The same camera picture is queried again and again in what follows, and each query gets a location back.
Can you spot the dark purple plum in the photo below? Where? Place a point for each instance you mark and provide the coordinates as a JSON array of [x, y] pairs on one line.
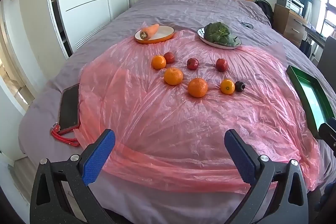
[[239, 86]]

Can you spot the grey box on cabinet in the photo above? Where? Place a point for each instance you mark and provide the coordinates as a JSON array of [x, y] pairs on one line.
[[294, 5]]

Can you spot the red fruit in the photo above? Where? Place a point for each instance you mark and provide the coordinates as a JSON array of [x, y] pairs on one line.
[[192, 64], [221, 65], [169, 57]]

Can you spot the black smartphone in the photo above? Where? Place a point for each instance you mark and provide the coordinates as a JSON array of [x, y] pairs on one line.
[[68, 119]]

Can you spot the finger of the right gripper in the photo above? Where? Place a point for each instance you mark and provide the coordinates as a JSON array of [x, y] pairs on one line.
[[327, 134]]

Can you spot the wooden drawer cabinet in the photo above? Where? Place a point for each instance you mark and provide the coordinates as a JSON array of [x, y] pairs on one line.
[[289, 24]]

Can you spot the black backpack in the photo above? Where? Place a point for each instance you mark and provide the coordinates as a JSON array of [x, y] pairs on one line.
[[267, 9]]

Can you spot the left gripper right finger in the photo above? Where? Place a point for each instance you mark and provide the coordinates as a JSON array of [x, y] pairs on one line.
[[289, 202]]

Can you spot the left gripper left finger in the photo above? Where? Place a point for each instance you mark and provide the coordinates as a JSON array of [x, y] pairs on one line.
[[49, 203]]

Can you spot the small dark cable object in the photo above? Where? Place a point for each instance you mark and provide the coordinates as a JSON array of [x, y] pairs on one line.
[[247, 25]]

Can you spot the pink plastic sheet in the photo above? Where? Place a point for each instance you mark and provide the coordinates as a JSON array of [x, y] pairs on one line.
[[167, 139]]

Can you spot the grey office chair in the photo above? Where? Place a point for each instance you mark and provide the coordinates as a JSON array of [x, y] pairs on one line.
[[327, 60]]

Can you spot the orange oval dish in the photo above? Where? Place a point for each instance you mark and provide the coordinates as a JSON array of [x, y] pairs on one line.
[[163, 34]]

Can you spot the orange carrot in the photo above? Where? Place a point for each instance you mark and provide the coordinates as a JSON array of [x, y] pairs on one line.
[[148, 32]]

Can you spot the large orange front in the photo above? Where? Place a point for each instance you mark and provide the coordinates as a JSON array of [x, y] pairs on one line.
[[197, 88]]

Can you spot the small smooth orange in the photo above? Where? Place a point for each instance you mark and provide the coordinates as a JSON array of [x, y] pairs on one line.
[[227, 87]]

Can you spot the silver oval plate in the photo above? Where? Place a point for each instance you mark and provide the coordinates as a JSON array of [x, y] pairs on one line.
[[229, 42]]

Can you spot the blue bag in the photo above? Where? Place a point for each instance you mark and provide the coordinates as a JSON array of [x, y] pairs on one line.
[[305, 47]]

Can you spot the green metal tray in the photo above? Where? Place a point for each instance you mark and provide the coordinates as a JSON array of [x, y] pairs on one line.
[[313, 99]]

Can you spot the large wrinkled orange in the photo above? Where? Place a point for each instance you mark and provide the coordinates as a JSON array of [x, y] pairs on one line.
[[173, 76]]

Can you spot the green leafy vegetable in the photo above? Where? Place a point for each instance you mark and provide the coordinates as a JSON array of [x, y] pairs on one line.
[[216, 31]]

